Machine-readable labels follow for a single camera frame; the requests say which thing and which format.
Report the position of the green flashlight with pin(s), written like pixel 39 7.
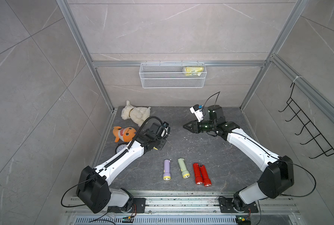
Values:
pixel 183 168

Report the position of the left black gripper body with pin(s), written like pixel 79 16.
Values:
pixel 159 143

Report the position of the white wire wall basket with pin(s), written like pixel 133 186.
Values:
pixel 170 75

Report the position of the yellow item in basket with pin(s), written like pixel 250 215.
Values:
pixel 193 71

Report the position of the red flashlight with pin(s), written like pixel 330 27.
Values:
pixel 197 173
pixel 206 180

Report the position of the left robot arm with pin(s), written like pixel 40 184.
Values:
pixel 93 186

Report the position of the red flashlight right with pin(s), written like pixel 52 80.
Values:
pixel 206 180

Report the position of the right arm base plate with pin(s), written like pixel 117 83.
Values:
pixel 232 205

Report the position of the orange plush toy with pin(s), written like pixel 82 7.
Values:
pixel 124 134

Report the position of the black wall hook rack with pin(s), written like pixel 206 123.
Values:
pixel 315 136

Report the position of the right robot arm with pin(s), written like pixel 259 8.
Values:
pixel 277 172

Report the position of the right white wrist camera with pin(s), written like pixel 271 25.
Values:
pixel 197 110

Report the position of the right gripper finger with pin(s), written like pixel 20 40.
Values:
pixel 189 124
pixel 189 128

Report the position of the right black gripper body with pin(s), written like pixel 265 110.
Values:
pixel 197 127

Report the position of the white plush dog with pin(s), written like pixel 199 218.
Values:
pixel 137 114

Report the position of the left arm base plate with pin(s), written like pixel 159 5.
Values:
pixel 137 205

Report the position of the black alarm clock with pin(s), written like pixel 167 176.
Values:
pixel 121 148

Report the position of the red flashlight left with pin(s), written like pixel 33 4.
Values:
pixel 197 173

